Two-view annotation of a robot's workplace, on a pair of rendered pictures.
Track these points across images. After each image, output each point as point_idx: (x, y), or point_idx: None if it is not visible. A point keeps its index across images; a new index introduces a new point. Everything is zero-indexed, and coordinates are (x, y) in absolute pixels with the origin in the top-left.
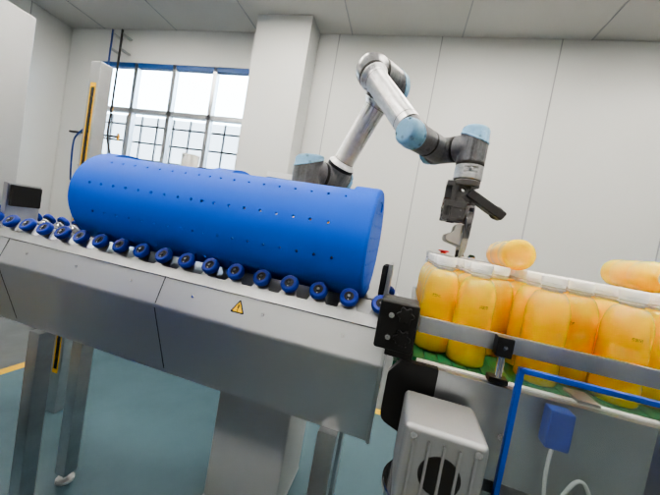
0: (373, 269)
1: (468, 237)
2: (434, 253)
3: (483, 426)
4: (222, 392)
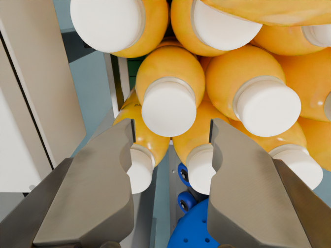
0: (188, 221)
1: (285, 164)
2: (148, 181)
3: None
4: (156, 179)
